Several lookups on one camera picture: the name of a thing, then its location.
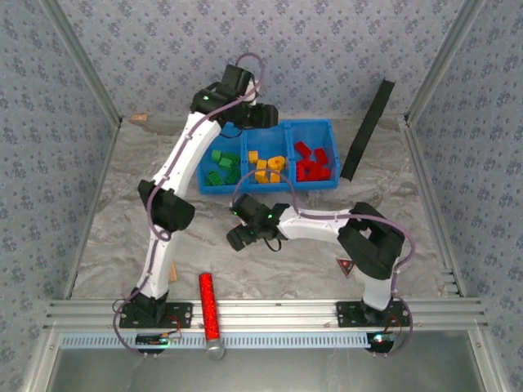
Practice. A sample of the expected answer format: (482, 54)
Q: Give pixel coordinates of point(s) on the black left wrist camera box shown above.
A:
(237, 77)

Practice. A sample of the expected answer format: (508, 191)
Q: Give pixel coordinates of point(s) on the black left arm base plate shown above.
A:
(180, 316)

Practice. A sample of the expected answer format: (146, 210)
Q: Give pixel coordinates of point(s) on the blue three-compartment plastic bin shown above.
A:
(310, 132)

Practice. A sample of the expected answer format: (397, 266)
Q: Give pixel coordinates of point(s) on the small wooden slatted block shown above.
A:
(175, 273)

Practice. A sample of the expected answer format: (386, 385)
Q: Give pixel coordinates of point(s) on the small flat wooden piece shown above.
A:
(139, 117)

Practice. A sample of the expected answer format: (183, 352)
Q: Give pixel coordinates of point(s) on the aluminium corner post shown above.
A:
(442, 61)
(88, 61)

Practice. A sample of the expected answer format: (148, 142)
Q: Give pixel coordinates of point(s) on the aluminium side rail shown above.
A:
(95, 204)
(417, 163)

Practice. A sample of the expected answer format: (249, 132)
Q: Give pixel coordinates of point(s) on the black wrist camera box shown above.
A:
(237, 77)
(249, 208)

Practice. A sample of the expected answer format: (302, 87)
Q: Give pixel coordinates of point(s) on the yellow round lego piece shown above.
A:
(278, 162)

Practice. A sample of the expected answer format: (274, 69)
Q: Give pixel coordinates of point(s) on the grey metal shelf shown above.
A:
(286, 371)

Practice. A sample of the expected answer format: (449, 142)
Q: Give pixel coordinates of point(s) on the aluminium cross rail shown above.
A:
(265, 312)

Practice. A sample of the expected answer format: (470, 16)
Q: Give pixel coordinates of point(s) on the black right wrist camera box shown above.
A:
(249, 208)

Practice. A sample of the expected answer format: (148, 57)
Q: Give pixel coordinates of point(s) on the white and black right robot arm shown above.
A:
(314, 224)

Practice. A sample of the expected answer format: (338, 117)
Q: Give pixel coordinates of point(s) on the red L-shaped lego piece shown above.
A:
(304, 172)

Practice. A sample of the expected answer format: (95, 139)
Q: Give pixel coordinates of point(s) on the red glitter tube silver cap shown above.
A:
(208, 302)

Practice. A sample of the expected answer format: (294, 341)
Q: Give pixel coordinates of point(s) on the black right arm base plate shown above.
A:
(347, 314)

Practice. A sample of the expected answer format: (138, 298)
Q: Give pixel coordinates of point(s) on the small circuit board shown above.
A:
(157, 339)
(380, 339)

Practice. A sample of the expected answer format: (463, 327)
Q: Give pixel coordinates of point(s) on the black folded chessboard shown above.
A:
(367, 130)

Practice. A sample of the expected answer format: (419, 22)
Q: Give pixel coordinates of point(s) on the long red lego brick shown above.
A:
(302, 148)

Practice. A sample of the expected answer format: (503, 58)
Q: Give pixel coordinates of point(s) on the red triangular toy sign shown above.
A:
(346, 269)

